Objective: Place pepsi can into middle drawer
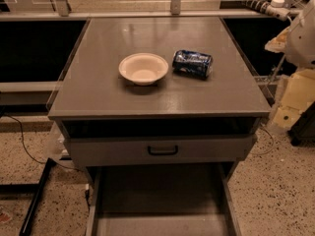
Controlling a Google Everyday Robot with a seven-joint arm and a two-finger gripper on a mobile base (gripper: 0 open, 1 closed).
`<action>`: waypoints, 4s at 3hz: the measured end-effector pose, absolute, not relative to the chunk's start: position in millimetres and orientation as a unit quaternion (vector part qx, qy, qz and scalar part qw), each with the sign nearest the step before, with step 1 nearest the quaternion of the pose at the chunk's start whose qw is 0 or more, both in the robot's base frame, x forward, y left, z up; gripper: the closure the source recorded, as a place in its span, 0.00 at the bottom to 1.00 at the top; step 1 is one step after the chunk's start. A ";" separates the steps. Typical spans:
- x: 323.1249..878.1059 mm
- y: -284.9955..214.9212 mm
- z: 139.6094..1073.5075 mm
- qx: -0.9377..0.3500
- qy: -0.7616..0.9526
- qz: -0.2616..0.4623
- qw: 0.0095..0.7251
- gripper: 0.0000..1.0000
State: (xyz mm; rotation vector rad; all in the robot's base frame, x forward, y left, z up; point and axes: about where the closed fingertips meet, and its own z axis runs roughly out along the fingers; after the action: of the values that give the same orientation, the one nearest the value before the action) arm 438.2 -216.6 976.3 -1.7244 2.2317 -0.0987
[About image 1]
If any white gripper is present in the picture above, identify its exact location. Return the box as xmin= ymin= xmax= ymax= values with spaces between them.
xmin=273 ymin=69 xmax=315 ymax=130

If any blue pepsi can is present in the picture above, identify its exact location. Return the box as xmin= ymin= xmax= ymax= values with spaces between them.
xmin=172 ymin=50 xmax=213 ymax=79

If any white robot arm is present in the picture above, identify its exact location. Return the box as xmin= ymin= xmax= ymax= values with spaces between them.
xmin=273 ymin=0 xmax=315 ymax=130

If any grey upper drawer front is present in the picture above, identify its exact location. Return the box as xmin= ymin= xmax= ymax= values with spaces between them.
xmin=65 ymin=135 xmax=256 ymax=167

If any grey drawer cabinet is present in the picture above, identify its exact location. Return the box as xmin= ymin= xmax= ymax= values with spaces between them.
xmin=47 ymin=16 xmax=272 ymax=236

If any open grey middle drawer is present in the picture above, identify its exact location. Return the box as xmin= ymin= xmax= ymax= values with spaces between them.
xmin=86 ymin=163 xmax=242 ymax=236

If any white paper bowl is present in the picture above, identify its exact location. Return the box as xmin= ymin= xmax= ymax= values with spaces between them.
xmin=118 ymin=53 xmax=168 ymax=86

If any white striped cable connector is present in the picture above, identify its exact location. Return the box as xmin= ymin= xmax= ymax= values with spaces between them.
xmin=236 ymin=0 xmax=289 ymax=21

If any grey metal rail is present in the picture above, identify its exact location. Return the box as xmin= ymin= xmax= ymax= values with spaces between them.
xmin=0 ymin=9 xmax=267 ymax=22

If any black drawer handle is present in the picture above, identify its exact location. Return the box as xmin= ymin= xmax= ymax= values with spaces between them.
xmin=148 ymin=146 xmax=178 ymax=156

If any black metal floor frame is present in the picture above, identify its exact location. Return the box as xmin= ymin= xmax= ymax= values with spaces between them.
xmin=0 ymin=157 xmax=72 ymax=236

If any black floor cable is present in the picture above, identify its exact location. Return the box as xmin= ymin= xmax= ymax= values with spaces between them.
xmin=3 ymin=114 xmax=48 ymax=165

